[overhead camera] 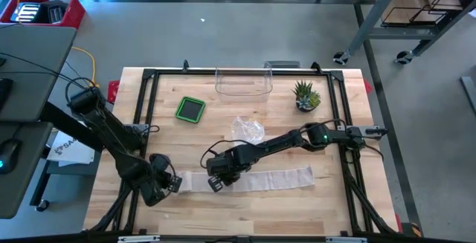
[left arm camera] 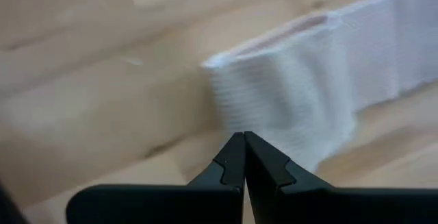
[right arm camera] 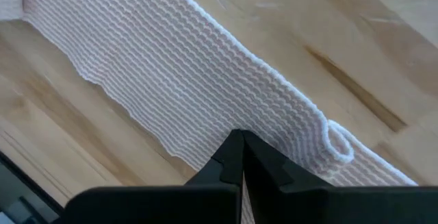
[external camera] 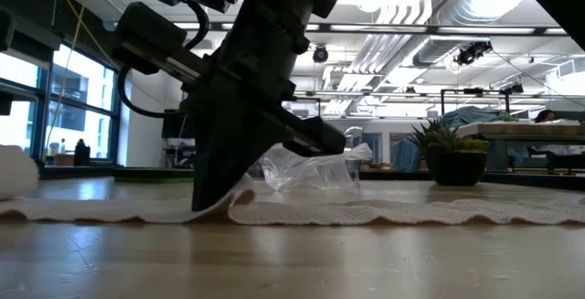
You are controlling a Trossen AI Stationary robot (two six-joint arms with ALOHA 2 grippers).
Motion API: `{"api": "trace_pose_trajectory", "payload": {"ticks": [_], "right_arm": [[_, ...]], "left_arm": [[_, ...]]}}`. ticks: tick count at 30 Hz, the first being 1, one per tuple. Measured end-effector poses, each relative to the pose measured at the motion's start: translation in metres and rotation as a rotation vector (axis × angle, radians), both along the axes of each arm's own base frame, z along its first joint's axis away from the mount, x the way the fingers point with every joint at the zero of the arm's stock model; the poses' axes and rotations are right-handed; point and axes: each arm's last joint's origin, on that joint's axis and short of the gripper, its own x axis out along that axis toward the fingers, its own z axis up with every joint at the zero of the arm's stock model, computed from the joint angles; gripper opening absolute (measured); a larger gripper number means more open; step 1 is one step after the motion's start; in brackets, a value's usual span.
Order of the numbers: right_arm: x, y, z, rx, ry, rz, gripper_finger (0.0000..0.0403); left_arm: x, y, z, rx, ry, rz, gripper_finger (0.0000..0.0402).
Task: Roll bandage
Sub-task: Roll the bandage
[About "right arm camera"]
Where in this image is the black base beam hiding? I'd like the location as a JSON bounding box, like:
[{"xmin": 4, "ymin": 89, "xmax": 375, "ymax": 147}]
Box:
[{"xmin": 0, "ymin": 150, "xmax": 64, "ymax": 224}]

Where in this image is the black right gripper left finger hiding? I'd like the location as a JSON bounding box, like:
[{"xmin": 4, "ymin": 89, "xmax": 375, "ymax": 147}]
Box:
[{"xmin": 64, "ymin": 129, "xmax": 246, "ymax": 224}]

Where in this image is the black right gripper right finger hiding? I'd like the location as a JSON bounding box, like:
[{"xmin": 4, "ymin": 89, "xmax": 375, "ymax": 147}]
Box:
[{"xmin": 244, "ymin": 130, "xmax": 438, "ymax": 224}]

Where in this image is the white elastic bandage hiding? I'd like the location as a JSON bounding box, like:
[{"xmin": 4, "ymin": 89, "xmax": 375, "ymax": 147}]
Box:
[{"xmin": 0, "ymin": 0, "xmax": 419, "ymax": 224}]

